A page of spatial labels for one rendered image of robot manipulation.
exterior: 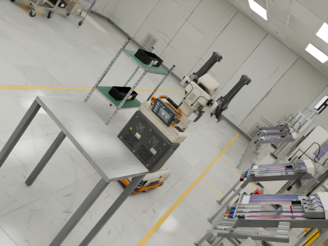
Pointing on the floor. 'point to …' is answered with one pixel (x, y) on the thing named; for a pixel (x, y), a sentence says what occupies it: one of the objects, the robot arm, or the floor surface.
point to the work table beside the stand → (118, 165)
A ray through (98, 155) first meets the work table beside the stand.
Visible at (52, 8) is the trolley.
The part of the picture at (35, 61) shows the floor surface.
